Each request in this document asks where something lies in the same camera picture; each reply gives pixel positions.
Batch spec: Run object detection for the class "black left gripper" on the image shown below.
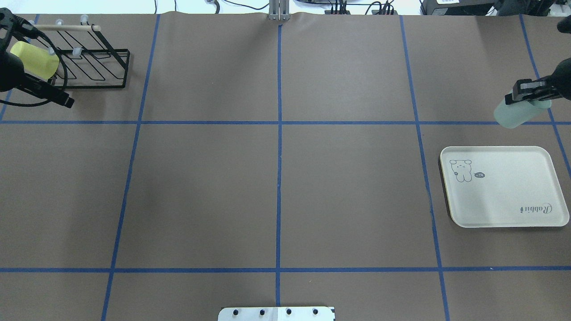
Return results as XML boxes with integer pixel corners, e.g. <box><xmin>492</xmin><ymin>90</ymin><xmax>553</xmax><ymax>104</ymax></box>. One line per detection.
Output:
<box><xmin>0</xmin><ymin>12</ymin><xmax>75</xmax><ymax>108</ymax></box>

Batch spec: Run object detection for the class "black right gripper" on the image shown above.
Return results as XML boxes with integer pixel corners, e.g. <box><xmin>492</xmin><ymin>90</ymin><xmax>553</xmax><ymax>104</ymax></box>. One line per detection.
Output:
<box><xmin>505</xmin><ymin>58</ymin><xmax>571</xmax><ymax>105</ymax></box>

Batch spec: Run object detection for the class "light green cup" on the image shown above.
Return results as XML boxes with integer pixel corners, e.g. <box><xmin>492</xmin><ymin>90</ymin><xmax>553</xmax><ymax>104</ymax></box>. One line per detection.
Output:
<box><xmin>493</xmin><ymin>94</ymin><xmax>551</xmax><ymax>129</ymax></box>

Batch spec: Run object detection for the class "yellow cup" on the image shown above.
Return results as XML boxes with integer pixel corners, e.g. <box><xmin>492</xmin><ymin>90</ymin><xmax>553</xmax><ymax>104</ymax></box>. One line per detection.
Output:
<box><xmin>10</xmin><ymin>41</ymin><xmax>60</xmax><ymax>81</ymax></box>

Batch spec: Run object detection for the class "cream rabbit tray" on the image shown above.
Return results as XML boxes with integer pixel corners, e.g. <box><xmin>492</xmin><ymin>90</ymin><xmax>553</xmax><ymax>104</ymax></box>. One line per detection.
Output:
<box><xmin>440</xmin><ymin>146</ymin><xmax>570</xmax><ymax>228</ymax></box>

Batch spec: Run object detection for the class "black box with label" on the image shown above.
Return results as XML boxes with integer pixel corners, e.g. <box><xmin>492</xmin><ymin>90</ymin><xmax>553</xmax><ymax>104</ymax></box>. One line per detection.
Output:
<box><xmin>419</xmin><ymin>0</ymin><xmax>496</xmax><ymax>16</ymax></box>

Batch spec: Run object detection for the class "power strip with plugs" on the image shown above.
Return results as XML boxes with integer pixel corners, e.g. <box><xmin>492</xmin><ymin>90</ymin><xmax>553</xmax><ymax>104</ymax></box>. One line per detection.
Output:
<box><xmin>324</xmin><ymin>0</ymin><xmax>398</xmax><ymax>16</ymax></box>

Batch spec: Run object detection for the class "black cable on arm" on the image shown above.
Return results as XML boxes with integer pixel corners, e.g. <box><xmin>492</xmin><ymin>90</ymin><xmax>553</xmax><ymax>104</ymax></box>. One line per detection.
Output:
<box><xmin>0</xmin><ymin>27</ymin><xmax>68</xmax><ymax>107</ymax></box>

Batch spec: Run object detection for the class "black wire cup rack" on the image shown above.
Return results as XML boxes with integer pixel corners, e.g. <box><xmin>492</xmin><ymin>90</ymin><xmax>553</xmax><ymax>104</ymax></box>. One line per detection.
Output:
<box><xmin>42</xmin><ymin>14</ymin><xmax>131</xmax><ymax>90</ymax></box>

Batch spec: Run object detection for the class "wooden rack handle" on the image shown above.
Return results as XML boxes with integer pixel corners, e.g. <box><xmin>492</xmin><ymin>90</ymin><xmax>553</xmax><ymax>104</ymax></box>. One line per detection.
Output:
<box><xmin>34</xmin><ymin>25</ymin><xmax>101</xmax><ymax>32</ymax></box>

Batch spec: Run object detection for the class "black cable on desk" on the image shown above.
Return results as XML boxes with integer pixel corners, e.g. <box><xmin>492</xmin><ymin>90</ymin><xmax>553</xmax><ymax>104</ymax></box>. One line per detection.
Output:
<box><xmin>154</xmin><ymin>0</ymin><xmax>270</xmax><ymax>14</ymax></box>

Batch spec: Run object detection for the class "aluminium frame post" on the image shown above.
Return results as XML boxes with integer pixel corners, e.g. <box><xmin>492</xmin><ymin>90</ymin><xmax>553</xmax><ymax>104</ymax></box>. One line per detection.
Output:
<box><xmin>268</xmin><ymin>0</ymin><xmax>291</xmax><ymax>22</ymax></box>

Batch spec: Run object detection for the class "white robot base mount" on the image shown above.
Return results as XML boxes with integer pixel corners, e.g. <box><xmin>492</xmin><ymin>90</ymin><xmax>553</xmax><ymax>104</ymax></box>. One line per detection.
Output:
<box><xmin>217</xmin><ymin>306</ymin><xmax>336</xmax><ymax>321</ymax></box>

